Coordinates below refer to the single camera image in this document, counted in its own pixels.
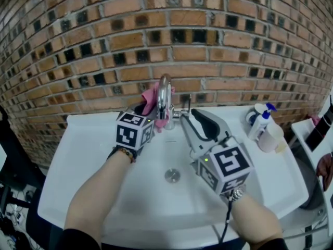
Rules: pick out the white plastic cup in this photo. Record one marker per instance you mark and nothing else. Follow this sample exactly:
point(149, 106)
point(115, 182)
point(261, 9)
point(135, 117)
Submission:
point(270, 138)

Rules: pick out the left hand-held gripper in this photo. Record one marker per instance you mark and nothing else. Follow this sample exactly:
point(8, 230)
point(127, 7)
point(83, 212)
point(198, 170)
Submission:
point(130, 131)

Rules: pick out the black tumbler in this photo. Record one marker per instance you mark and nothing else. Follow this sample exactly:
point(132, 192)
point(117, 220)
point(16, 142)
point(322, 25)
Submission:
point(327, 120)

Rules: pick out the black sleeve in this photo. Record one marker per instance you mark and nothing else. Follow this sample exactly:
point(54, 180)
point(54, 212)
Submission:
point(270, 245)
point(80, 239)

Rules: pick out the person's right forearm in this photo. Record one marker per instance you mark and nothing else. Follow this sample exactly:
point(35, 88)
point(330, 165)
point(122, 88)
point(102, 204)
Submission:
point(255, 217)

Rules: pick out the white shelf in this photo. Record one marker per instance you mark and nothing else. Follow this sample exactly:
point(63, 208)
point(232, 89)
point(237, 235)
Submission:
point(301, 131)

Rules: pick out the white sink basin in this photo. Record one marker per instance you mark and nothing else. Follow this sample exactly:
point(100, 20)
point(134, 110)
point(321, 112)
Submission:
point(86, 150)

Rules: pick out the white blue pump bottle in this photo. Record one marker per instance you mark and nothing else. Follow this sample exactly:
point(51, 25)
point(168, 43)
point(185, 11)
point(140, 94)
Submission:
point(258, 124)

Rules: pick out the pink cloth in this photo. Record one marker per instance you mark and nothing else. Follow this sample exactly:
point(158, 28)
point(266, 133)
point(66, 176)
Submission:
point(149, 98)

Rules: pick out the black left sleeve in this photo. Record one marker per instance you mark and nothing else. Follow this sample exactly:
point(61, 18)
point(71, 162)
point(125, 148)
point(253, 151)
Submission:
point(80, 239)

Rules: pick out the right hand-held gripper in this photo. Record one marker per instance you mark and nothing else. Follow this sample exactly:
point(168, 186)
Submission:
point(226, 168)

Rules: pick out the chrome faucet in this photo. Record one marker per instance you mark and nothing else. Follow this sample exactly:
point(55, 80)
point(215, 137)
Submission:
point(164, 98)

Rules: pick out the black right sleeve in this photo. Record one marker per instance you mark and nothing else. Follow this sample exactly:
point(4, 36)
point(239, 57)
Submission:
point(270, 245)

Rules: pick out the pale soap bar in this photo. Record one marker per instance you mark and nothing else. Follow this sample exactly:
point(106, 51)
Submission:
point(281, 148)

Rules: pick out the person's left forearm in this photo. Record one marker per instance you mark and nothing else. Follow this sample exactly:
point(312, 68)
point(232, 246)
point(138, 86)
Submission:
point(99, 191)

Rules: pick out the metal sink drain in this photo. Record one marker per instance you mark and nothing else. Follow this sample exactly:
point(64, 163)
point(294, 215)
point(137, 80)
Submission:
point(172, 175)

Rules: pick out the white toilet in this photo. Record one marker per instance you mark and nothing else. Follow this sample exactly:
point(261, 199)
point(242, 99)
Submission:
point(310, 189)

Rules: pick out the black office chair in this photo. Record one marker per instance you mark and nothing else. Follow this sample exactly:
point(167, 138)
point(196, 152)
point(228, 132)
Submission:
point(15, 165)

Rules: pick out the silver wristwatch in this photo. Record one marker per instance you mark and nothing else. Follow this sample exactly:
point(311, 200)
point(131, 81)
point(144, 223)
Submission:
point(236, 194)

